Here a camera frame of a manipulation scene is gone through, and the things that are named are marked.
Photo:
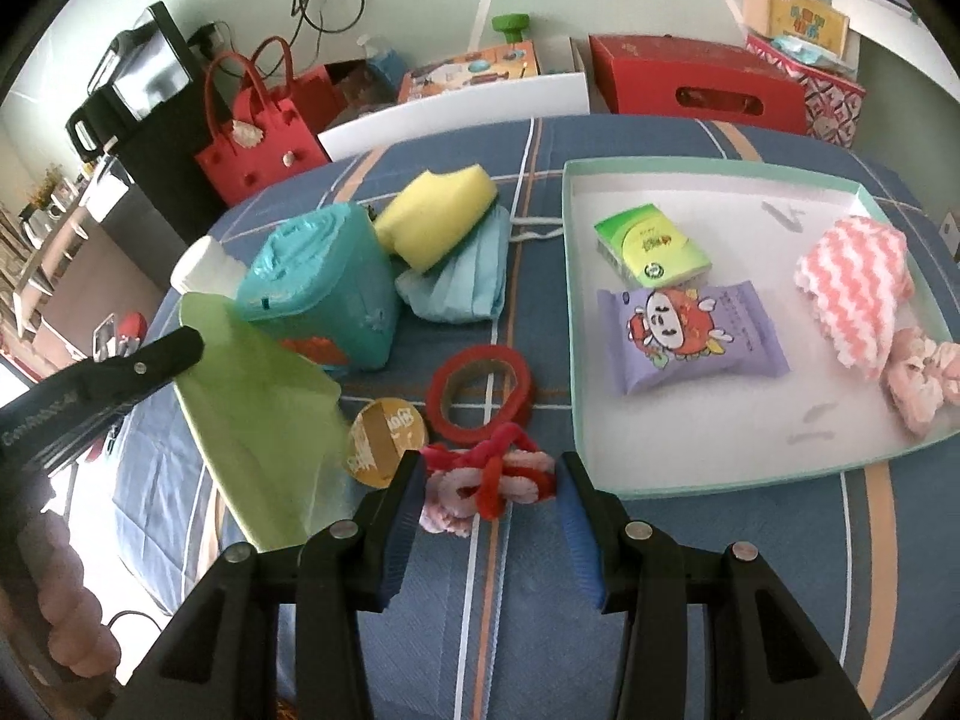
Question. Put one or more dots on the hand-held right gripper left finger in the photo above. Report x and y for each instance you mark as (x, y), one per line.
(397, 532)

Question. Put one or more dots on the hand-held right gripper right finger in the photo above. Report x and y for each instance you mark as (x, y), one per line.
(581, 532)

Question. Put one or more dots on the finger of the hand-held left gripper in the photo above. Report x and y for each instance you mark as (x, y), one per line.
(142, 367)

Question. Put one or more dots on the red pink pipe cleaners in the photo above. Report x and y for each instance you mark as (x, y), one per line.
(487, 480)

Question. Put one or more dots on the green cloth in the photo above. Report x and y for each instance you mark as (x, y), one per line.
(255, 405)

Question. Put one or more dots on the teal shallow box tray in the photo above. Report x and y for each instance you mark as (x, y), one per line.
(720, 420)

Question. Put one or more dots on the red tape roll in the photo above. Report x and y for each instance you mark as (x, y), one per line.
(480, 355)

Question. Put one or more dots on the purple snack packet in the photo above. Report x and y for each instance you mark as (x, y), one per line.
(697, 337)

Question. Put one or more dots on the green tissue pack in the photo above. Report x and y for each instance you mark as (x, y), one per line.
(649, 244)

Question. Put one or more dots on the yellow sponge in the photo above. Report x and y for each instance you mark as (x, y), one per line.
(435, 217)

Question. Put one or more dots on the pink scrunchie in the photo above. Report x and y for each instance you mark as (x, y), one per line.
(919, 375)

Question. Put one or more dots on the pink white striped cloth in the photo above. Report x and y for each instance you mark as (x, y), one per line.
(855, 277)

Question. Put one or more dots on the person's left hand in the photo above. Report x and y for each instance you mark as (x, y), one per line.
(75, 600)

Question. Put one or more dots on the red plastic object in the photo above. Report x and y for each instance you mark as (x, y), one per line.
(127, 330)

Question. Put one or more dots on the white pill bottle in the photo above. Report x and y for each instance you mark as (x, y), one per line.
(201, 262)

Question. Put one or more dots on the side cabinet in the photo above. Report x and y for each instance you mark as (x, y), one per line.
(67, 262)

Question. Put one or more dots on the black cabinet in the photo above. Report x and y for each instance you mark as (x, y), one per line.
(172, 180)

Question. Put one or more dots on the teal wet wipes pack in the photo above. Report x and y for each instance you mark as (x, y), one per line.
(315, 277)

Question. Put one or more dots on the red felt handbag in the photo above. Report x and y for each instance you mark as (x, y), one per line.
(255, 157)

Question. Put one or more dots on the blue face mask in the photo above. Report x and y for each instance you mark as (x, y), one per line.
(457, 277)

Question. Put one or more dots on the black appliance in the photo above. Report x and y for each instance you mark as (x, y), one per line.
(135, 75)

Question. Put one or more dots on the hand sanitizer bottle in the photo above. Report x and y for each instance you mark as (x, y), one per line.
(382, 60)

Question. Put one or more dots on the white chair back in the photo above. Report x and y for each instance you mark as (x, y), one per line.
(450, 109)

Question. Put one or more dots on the orange toy box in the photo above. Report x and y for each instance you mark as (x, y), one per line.
(465, 71)

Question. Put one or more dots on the red cardboard box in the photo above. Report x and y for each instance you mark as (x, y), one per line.
(675, 67)

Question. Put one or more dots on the red white patterned box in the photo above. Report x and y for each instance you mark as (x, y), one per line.
(832, 109)

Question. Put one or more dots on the green dumbbell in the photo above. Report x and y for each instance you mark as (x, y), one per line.
(511, 24)

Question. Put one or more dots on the light blue wipes pack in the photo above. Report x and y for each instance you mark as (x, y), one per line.
(806, 51)

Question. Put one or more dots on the wall power plug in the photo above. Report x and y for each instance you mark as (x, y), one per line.
(208, 36)

